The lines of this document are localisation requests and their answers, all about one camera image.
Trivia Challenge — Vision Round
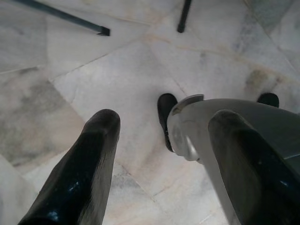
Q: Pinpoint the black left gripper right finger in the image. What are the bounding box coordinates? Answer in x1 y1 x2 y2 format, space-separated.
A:
208 109 300 225

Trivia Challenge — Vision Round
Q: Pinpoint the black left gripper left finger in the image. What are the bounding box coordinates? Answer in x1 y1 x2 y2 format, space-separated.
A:
17 108 121 225

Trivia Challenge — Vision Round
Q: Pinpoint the black robot right foot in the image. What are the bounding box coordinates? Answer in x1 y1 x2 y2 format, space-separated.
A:
256 92 280 108

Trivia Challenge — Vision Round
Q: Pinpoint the black robot foot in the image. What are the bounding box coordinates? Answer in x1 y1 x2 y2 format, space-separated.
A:
157 93 179 152
256 92 280 108

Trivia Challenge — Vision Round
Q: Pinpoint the black robot left foot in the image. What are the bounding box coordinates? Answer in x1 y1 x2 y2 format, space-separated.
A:
157 93 179 152

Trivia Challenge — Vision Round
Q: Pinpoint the pink marble top table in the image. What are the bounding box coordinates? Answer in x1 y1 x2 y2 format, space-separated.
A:
11 0 193 37

